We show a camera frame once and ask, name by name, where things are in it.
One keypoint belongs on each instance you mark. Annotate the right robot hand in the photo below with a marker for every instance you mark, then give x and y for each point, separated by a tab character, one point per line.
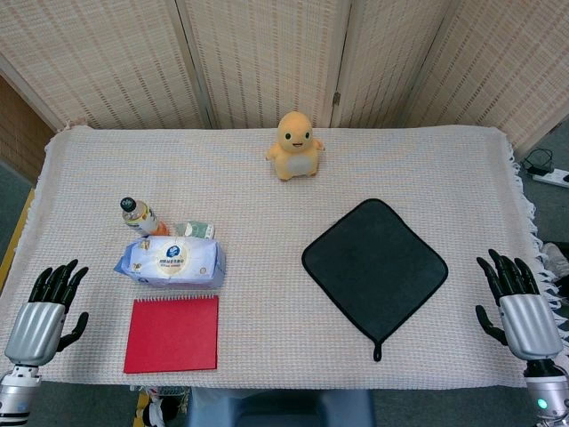
529	322

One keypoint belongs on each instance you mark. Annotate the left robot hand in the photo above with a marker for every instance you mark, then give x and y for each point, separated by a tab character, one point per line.
33	327

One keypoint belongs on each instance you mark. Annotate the black and yellow cloth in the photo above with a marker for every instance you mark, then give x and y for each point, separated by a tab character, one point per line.
375	271

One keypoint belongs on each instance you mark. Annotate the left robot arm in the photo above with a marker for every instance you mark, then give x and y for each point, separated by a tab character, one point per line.
18	391

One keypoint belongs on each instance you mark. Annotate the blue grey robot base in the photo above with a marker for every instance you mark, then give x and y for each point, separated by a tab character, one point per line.
280	409

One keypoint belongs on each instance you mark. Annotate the red spiral notebook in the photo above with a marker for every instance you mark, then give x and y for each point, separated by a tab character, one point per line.
173	335

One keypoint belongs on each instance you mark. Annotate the white power strip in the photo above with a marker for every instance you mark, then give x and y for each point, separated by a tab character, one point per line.
553	177

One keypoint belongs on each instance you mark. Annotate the black white items under table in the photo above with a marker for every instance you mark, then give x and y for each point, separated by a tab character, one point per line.
162	407

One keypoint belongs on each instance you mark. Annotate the drink bottle with black cap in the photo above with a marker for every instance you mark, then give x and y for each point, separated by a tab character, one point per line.
140	216

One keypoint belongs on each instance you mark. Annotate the blue white tissue pack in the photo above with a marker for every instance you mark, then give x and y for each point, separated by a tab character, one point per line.
173	262

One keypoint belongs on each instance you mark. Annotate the small green white packet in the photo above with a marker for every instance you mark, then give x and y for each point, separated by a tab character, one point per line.
195	230

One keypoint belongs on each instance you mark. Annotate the white woven tablecloth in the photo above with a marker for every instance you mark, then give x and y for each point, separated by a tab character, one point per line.
275	213

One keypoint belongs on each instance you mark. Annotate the orange plush dinosaur toy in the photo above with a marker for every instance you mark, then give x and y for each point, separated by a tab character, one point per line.
294	149

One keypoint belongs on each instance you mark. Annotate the woven folding screen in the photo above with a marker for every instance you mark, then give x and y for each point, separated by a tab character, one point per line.
284	58

